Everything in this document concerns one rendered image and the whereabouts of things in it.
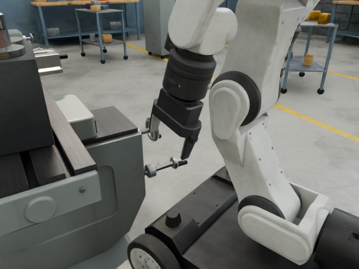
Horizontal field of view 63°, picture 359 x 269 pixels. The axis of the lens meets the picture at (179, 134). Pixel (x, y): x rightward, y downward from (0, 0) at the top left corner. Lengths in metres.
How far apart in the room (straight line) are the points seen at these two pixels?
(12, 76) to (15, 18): 7.03
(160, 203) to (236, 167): 1.16
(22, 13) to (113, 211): 6.65
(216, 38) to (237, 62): 0.22
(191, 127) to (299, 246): 0.43
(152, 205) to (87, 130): 0.97
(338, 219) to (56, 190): 0.65
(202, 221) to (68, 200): 0.51
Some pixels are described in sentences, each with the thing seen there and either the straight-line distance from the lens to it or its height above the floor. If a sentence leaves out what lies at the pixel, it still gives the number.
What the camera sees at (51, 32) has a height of 0.32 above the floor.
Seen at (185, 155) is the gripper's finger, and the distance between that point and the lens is 0.61.
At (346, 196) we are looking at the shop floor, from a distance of 2.29.
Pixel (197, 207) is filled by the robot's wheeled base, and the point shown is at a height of 0.59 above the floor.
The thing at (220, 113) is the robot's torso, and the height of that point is 0.98.
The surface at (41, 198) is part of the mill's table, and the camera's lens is 0.58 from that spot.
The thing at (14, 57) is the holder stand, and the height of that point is 1.15.
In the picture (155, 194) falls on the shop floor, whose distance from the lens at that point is 2.03.
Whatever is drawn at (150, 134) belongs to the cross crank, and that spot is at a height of 0.63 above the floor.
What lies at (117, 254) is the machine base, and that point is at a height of 0.20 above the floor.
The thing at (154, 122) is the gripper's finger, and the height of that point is 1.00.
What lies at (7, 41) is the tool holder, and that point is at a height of 1.17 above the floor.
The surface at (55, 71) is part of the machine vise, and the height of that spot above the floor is 0.97.
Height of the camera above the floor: 1.28
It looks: 28 degrees down
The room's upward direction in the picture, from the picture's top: straight up
